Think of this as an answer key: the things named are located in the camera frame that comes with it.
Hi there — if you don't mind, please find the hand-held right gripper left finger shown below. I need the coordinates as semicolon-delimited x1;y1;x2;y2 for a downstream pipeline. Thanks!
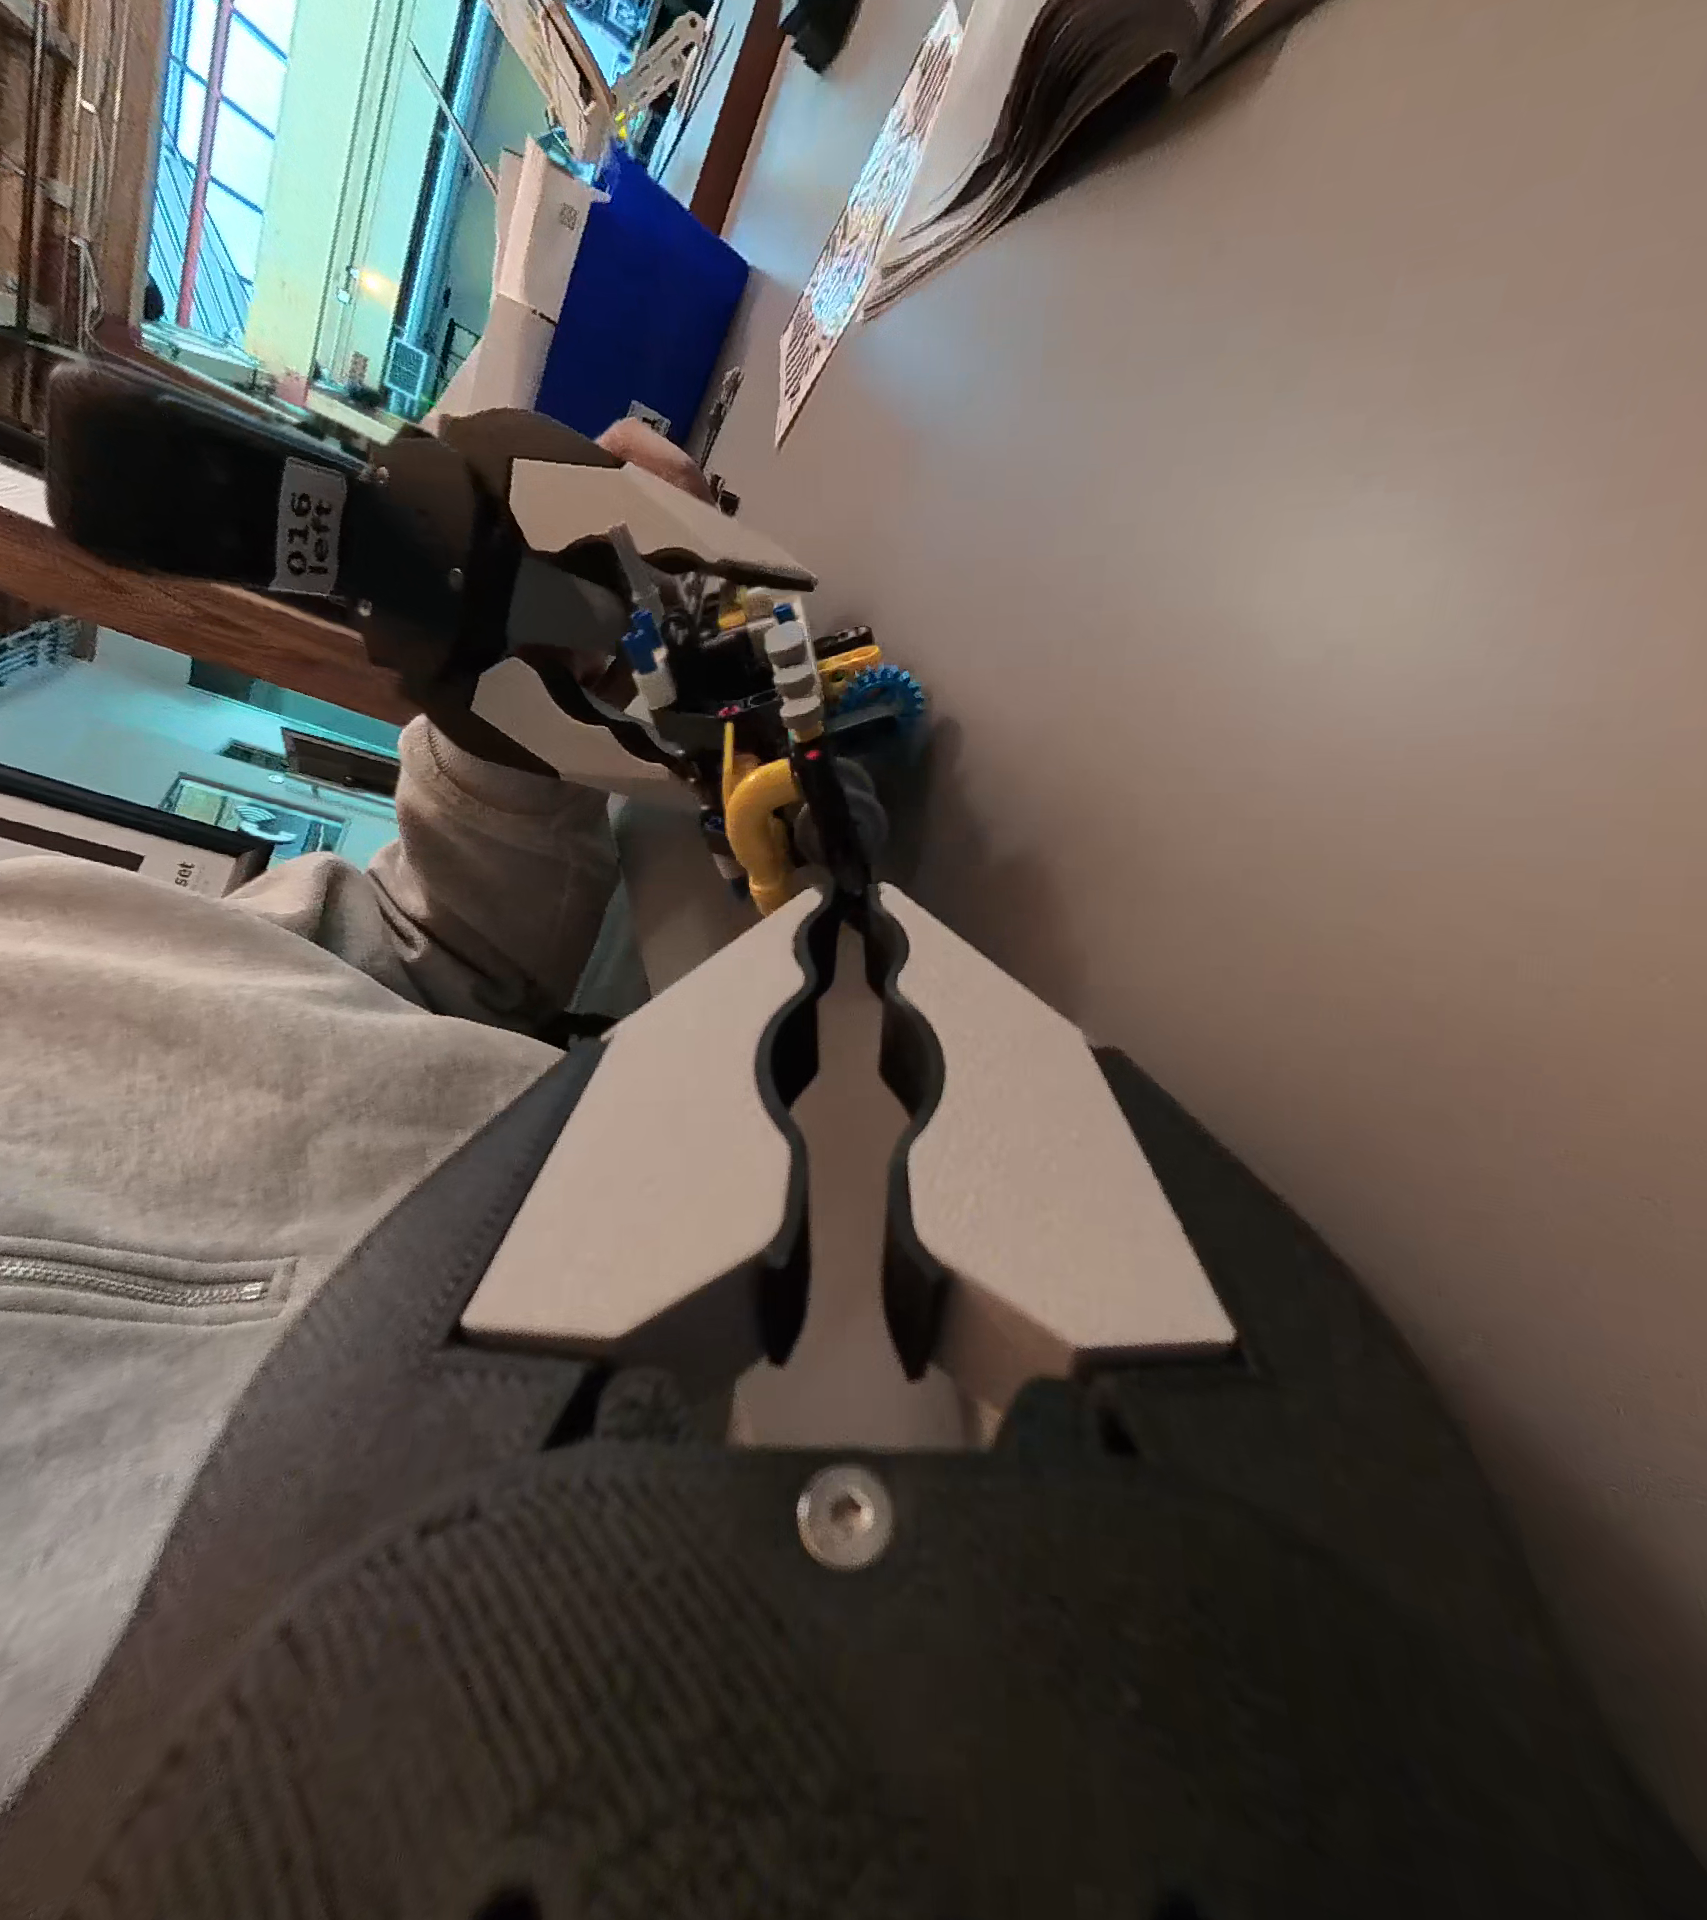
458;882;844;1373

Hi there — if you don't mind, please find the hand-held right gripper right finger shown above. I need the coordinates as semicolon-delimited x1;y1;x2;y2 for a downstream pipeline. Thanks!
866;882;1240;1419

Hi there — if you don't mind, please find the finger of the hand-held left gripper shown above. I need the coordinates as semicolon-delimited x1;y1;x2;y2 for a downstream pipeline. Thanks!
506;445;820;602
468;656;698;792

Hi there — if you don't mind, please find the yellow black lego model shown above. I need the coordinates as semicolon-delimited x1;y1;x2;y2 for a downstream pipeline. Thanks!
614;575;938;918

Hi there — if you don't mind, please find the person's left forearm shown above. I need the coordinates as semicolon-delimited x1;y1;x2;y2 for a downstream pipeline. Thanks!
396;716;630;1038

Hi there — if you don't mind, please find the person's left hand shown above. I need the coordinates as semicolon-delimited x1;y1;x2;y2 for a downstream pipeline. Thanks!
596;415;724;509

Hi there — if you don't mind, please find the wooden shelf board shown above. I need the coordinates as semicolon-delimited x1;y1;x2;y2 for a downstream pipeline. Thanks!
0;450;420;725

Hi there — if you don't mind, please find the blue box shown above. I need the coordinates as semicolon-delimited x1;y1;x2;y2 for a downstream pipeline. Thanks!
538;141;754;451

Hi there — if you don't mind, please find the white cardboard box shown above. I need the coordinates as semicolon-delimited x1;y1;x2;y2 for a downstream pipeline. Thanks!
434;134;616;438

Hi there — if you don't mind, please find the window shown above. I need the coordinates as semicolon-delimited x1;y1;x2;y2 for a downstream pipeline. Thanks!
141;0;496;409

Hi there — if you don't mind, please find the striped sticker sheet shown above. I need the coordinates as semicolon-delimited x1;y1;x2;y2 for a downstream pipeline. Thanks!
776;6;970;451

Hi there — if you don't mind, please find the black framed poster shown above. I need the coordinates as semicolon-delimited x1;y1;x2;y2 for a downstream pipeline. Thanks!
0;734;281;902

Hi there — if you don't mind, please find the small black container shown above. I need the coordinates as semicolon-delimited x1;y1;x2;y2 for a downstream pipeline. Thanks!
778;0;870;72

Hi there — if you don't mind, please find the open instruction booklet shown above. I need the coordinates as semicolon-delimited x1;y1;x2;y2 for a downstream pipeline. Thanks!
860;0;1336;323

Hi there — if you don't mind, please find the wooden post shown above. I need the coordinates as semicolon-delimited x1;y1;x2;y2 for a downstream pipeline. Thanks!
688;0;790;233

